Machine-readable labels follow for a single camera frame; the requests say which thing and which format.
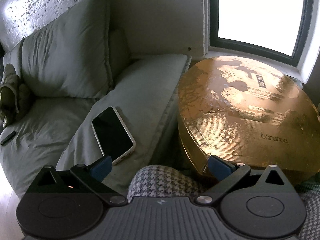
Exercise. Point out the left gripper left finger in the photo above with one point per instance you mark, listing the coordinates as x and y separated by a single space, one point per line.
91 177

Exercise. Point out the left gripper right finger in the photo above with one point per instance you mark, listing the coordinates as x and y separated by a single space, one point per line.
229 175

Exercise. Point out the grey sofa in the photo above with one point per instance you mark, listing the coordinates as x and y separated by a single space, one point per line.
58 131

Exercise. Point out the grey sofa back cushion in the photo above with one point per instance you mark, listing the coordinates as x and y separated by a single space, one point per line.
79 54

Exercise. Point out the small black remote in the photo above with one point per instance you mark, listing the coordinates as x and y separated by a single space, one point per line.
8 138

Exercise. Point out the houndstooth clothed leg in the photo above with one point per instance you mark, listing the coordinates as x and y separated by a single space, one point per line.
161 181

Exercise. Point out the smartphone with white case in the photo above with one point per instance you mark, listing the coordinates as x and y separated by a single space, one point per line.
113 137

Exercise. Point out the gold round box lid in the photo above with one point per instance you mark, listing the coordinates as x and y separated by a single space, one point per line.
245 111

